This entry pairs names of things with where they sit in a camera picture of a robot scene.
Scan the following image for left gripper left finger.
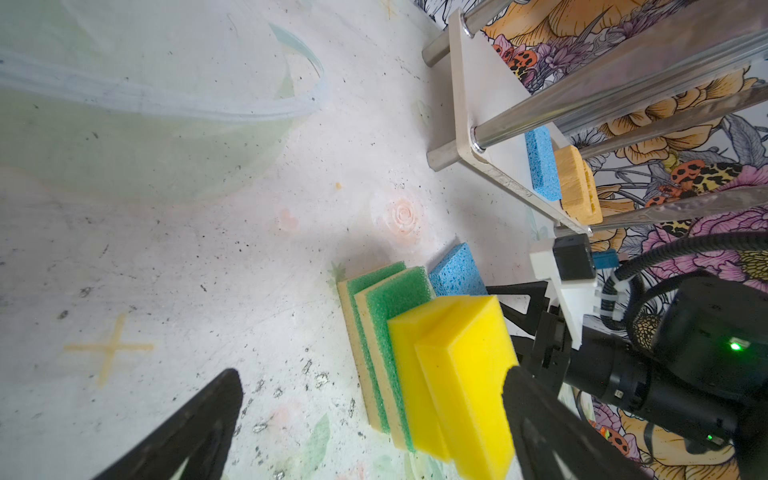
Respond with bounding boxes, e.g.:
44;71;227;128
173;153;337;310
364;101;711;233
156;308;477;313
97;368;243;479

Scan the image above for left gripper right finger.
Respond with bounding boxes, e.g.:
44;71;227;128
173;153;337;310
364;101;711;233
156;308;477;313
502;366;647;479

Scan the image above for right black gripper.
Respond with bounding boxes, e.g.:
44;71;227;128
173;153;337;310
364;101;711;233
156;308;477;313
485;275;768;457

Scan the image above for blue sponge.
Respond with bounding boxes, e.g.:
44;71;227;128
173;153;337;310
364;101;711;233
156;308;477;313
524;126;562;201
429;243;487;296

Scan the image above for white two-tier shelf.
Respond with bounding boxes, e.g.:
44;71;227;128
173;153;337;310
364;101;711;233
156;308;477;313
422;1;767;233

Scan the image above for small toy car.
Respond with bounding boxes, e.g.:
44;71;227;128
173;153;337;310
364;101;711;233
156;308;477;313
590;421;630;457

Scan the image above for top yellow sponge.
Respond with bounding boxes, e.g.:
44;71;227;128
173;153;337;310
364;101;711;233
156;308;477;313
415;296;518;479

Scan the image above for yellow sponge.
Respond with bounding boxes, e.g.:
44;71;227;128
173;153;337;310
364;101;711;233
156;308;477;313
388;295;470;463
415;296;518;479

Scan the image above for green scrub sponge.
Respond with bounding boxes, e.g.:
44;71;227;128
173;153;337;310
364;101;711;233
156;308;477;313
336;261;406;434
355;266;434;452

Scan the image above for clear plastic bowl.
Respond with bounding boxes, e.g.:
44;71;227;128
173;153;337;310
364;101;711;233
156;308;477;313
1;1;327;204

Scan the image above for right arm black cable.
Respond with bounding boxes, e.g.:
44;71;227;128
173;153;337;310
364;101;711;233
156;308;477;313
599;230;768;334

